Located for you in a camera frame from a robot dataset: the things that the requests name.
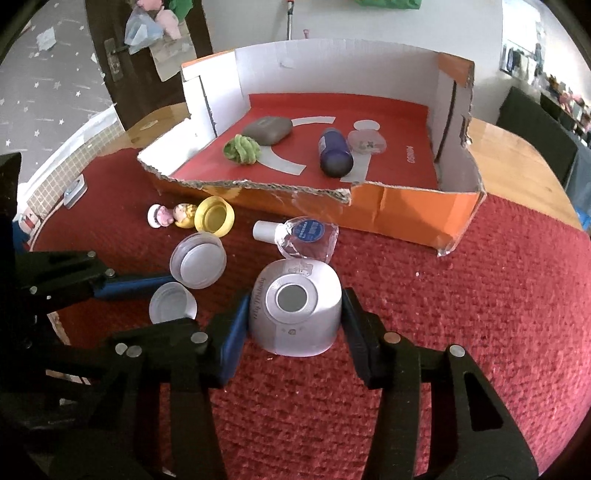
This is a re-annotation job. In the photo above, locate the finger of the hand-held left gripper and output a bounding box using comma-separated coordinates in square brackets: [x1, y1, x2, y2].
[14, 250, 175, 305]
[41, 342, 130, 385]

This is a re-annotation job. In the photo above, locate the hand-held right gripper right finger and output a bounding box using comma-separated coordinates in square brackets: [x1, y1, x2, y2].
[341, 287, 539, 480]

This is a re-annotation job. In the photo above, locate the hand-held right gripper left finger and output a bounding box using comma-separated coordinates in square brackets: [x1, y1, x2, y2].
[48, 291, 252, 480]

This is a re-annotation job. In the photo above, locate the white screw cap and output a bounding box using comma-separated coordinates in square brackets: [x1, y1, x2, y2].
[148, 282, 198, 325]

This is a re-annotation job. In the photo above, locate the pale pink round compact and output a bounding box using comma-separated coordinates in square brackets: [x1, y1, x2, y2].
[249, 258, 343, 357]

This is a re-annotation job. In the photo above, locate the wide white lid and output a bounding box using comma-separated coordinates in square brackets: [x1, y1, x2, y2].
[170, 232, 227, 290]

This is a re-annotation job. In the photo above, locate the blond doll figurine pink dress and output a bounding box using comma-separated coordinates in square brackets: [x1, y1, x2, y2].
[148, 202, 200, 230]

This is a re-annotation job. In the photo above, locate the yellow bottle cap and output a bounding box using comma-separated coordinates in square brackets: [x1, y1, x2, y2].
[194, 196, 236, 238]

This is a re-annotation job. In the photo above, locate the clear bottle with white cap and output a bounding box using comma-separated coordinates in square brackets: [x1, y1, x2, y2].
[252, 216, 340, 264]

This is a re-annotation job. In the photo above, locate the orange and white cardboard box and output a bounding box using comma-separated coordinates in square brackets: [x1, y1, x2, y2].
[137, 38, 487, 258]

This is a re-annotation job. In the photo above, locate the green knitted scrunchie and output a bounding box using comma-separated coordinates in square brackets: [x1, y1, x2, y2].
[223, 134, 262, 165]

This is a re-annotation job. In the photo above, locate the dark purple bottle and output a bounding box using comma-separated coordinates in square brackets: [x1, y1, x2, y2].
[318, 127, 354, 178]

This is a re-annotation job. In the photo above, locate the small clear plastic container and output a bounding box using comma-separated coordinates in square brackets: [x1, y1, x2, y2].
[347, 120, 387, 155]

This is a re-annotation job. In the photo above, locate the grey rounded case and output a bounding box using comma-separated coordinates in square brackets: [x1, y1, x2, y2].
[242, 116, 293, 145]

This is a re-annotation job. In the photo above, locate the red woven table mat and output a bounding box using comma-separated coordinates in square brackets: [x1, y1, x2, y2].
[30, 148, 591, 480]

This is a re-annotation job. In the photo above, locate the white square charger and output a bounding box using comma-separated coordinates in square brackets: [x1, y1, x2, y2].
[63, 174, 88, 208]

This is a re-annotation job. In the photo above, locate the tiled counter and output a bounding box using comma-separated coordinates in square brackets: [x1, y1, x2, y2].
[16, 104, 125, 222]

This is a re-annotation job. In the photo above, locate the dark brown door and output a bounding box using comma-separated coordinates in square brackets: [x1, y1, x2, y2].
[84, 0, 214, 132]

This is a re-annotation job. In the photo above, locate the wooden table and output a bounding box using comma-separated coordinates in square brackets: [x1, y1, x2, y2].
[120, 102, 583, 229]

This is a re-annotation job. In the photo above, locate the pale paper bag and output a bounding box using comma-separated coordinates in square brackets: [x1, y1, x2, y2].
[150, 34, 195, 83]

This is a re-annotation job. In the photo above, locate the translucent plastic bag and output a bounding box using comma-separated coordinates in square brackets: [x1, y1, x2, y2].
[124, 7, 164, 55]

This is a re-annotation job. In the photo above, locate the pink plush toy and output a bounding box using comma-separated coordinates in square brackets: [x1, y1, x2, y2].
[136, 0, 182, 40]

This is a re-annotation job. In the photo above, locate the black chair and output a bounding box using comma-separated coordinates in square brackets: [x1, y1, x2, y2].
[496, 85, 580, 188]

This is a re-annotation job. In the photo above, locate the clutter of bottles and boxes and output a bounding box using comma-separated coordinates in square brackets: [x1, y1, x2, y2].
[501, 39, 591, 134]

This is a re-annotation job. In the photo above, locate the green printed bag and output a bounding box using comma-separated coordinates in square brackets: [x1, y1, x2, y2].
[353, 0, 423, 11]

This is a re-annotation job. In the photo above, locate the metal door handle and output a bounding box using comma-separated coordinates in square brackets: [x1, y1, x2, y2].
[104, 38, 127, 83]

